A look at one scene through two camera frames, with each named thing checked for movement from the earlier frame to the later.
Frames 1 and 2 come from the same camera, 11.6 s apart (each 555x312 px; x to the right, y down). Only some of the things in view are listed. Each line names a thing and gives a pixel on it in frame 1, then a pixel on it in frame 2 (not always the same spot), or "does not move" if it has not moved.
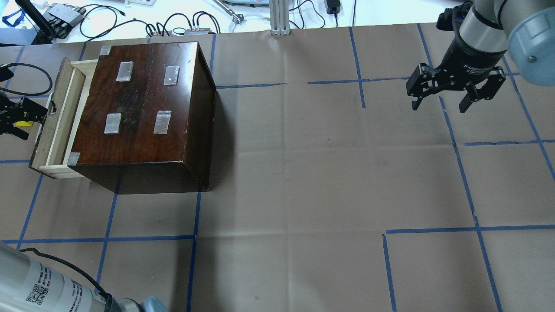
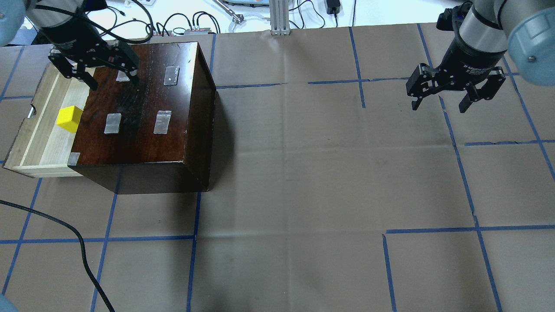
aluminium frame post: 279,11 does not move
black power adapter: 333,7 does not move
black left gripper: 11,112 -> 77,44
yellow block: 24,123 -> 68,118
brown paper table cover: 330,193 does not move
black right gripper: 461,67 does not move
